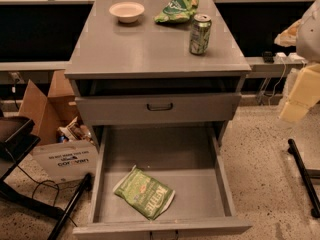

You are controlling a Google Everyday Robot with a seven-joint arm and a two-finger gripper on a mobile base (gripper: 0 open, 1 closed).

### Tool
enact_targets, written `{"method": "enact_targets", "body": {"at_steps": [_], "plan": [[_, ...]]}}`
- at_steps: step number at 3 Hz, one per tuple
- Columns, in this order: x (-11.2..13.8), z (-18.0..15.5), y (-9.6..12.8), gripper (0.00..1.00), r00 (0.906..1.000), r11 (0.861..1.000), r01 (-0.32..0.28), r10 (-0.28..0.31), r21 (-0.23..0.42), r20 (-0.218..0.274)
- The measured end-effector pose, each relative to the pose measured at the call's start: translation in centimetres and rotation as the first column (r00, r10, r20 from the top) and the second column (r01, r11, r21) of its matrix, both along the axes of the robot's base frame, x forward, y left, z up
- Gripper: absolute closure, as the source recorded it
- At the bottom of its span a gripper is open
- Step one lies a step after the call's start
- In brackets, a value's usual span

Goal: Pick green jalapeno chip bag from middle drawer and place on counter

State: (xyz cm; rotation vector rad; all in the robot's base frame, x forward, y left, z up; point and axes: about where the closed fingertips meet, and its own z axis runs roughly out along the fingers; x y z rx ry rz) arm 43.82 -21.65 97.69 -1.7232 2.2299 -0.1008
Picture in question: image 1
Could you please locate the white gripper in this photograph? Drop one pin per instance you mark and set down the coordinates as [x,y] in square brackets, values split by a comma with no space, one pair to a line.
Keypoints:
[310,39]

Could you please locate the green jalapeno kettle chip bag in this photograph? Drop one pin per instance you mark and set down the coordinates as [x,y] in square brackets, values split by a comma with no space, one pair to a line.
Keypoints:
[144,193]

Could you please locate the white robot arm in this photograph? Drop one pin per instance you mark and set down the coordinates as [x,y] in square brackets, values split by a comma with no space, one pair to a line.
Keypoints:
[305,35]

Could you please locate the closed grey top drawer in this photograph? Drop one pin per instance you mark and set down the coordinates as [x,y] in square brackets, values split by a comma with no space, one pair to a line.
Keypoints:
[126,110]

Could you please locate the open grey middle drawer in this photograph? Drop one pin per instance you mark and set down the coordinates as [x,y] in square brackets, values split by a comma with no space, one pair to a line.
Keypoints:
[185,158]

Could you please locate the green chip bag on counter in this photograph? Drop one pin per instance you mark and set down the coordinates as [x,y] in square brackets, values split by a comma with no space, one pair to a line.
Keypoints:
[177,11]

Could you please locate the grey drawer cabinet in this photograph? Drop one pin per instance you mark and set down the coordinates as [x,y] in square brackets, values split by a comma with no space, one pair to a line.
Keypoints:
[146,58]

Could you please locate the white power strip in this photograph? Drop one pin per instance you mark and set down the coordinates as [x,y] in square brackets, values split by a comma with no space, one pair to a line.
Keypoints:
[290,58]

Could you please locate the black adapter on ledge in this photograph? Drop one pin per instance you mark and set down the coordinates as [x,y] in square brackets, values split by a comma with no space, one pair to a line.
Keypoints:
[267,57]

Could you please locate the black metal leg right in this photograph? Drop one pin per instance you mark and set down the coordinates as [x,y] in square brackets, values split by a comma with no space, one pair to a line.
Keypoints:
[307,176]

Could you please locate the black metal leg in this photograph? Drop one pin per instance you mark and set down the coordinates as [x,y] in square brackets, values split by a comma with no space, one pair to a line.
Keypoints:
[85,184]
[307,176]

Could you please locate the green soda can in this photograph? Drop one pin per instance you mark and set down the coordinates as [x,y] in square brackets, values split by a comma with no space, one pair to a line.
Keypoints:
[200,34]

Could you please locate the white ceramic bowl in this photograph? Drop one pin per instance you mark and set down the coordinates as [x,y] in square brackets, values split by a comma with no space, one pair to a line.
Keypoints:
[127,12]

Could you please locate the black metal leg left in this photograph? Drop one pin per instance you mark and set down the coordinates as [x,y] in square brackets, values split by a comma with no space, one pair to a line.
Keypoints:
[85,184]

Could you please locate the brown cardboard box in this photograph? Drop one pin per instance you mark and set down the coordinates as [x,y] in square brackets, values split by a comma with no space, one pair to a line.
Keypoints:
[51,111]

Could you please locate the black chair base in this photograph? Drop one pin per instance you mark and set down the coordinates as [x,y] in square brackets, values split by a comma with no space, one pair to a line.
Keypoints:
[16,142]

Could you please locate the black drawer handle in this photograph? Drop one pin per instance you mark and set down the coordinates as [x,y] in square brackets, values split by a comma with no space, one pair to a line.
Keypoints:
[159,107]

